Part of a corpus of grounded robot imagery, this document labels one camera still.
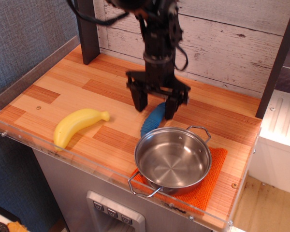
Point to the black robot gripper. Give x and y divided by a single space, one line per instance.
158 78

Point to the blue handled metal spoon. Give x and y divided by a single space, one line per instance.
154 119

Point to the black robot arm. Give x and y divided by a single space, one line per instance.
161 33

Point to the orange knitted rag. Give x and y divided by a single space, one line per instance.
198 199

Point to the stainless steel pot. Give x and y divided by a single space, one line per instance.
172 160

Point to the yellow plastic banana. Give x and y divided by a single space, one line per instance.
73 123

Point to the grey toy kitchen cabinet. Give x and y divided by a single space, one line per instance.
93 194

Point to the clear acrylic table guard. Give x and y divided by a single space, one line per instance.
238 139

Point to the yellow object at corner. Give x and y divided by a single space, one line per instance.
16 227

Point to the dark left frame post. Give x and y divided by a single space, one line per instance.
88 33

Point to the dark frame post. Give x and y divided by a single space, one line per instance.
88 33
274 74

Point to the dark right frame post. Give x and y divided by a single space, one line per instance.
274 74

